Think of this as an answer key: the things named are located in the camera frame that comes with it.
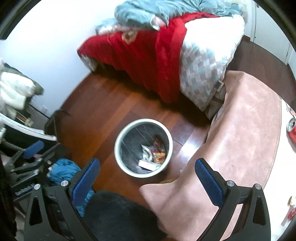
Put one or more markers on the red blanket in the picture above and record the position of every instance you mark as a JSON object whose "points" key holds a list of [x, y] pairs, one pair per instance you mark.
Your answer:
{"points": [[152, 58]]}

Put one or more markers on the red cola can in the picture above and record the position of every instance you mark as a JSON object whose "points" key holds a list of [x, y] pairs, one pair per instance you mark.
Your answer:
{"points": [[291, 131]]}

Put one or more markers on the striped bed mattress cover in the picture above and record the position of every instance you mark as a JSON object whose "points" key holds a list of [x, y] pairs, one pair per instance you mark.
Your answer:
{"points": [[280, 188]]}

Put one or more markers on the orange chips snack bag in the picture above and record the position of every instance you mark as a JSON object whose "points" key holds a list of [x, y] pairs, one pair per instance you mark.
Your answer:
{"points": [[158, 150]]}

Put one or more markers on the teal quilt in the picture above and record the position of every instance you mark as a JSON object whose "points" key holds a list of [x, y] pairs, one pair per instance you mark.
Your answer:
{"points": [[152, 15]]}

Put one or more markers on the white door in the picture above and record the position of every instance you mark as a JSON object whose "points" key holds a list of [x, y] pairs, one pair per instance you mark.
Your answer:
{"points": [[268, 35]]}

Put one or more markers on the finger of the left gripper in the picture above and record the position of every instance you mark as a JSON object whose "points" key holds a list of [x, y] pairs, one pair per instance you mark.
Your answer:
{"points": [[35, 169], [22, 155]]}

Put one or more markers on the pink bed blanket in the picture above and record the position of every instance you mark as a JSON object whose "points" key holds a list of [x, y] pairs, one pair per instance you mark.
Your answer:
{"points": [[241, 146]]}

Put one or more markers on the white cardboard box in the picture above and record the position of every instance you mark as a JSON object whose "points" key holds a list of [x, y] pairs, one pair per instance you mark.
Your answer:
{"points": [[151, 166]]}

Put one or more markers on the white paper wrapper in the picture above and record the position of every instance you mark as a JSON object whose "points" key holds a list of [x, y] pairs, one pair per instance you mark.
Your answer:
{"points": [[146, 154]]}

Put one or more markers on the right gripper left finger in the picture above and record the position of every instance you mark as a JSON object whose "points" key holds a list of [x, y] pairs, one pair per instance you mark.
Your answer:
{"points": [[52, 214]]}

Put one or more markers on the checkered grey pillow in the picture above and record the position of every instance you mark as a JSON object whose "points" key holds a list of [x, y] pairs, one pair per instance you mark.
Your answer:
{"points": [[207, 49]]}

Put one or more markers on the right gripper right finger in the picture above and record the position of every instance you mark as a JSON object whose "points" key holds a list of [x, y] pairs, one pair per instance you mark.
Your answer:
{"points": [[253, 222]]}

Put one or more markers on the white round trash bin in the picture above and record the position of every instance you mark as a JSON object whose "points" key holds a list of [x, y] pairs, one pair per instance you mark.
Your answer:
{"points": [[128, 146]]}

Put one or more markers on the blue jacket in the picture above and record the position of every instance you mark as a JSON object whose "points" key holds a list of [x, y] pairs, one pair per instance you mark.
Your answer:
{"points": [[65, 169]]}

